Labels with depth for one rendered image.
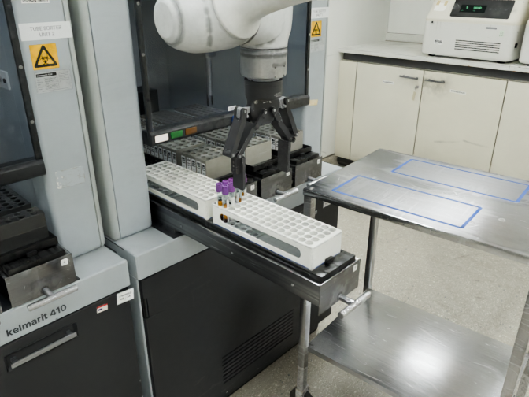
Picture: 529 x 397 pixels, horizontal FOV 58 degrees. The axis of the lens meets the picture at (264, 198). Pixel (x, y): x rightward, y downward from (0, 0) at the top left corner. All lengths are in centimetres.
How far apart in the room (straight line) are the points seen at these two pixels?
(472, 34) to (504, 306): 160
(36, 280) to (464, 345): 126
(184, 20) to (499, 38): 256
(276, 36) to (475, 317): 172
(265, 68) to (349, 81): 275
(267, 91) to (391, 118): 261
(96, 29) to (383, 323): 124
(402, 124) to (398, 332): 203
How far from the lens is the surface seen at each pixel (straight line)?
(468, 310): 236
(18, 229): 111
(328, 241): 96
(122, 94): 116
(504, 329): 231
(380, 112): 353
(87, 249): 122
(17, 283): 107
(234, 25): 76
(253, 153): 145
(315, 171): 158
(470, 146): 329
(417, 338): 168
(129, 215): 124
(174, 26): 75
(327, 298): 96
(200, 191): 117
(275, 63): 92
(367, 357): 158
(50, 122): 109
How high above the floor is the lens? 132
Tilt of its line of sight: 24 degrees down
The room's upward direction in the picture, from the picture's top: straight up
